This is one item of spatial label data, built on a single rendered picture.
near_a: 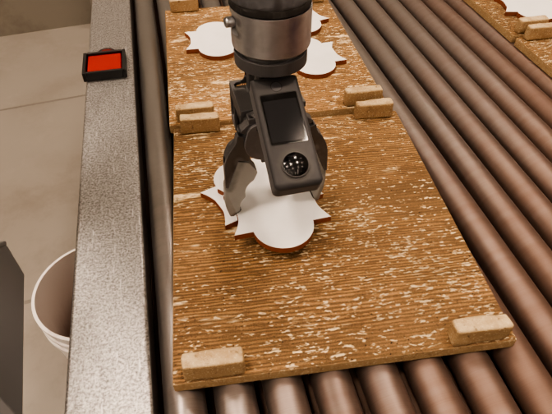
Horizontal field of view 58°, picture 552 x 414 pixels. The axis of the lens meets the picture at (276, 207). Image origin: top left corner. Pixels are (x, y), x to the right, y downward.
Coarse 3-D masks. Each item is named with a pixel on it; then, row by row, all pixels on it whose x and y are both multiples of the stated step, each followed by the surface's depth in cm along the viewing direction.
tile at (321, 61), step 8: (312, 40) 94; (312, 48) 91; (320, 48) 91; (328, 48) 91; (312, 56) 90; (320, 56) 90; (328, 56) 90; (336, 56) 90; (312, 64) 88; (320, 64) 88; (328, 64) 88; (336, 64) 89; (304, 72) 86; (312, 72) 86; (320, 72) 86; (328, 72) 86
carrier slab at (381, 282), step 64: (320, 128) 76; (384, 128) 76; (192, 192) 66; (384, 192) 66; (192, 256) 59; (256, 256) 59; (320, 256) 59; (384, 256) 59; (448, 256) 59; (192, 320) 53; (256, 320) 53; (320, 320) 53; (384, 320) 53; (448, 320) 53; (192, 384) 48
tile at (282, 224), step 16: (256, 176) 64; (256, 192) 62; (304, 192) 62; (256, 208) 60; (272, 208) 60; (288, 208) 60; (304, 208) 60; (320, 208) 60; (240, 224) 58; (256, 224) 58; (272, 224) 58; (288, 224) 58; (304, 224) 58; (256, 240) 58; (272, 240) 57; (288, 240) 57; (304, 240) 57
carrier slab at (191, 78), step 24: (168, 24) 100; (192, 24) 100; (336, 24) 100; (168, 48) 93; (336, 48) 93; (168, 72) 87; (192, 72) 87; (216, 72) 87; (240, 72) 87; (336, 72) 87; (360, 72) 87; (168, 96) 82; (192, 96) 82; (216, 96) 82; (312, 96) 82; (336, 96) 82
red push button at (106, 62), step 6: (108, 54) 93; (114, 54) 93; (120, 54) 93; (90, 60) 92; (96, 60) 92; (102, 60) 92; (108, 60) 92; (114, 60) 92; (120, 60) 92; (90, 66) 90; (96, 66) 90; (102, 66) 90; (108, 66) 90; (114, 66) 90; (120, 66) 90
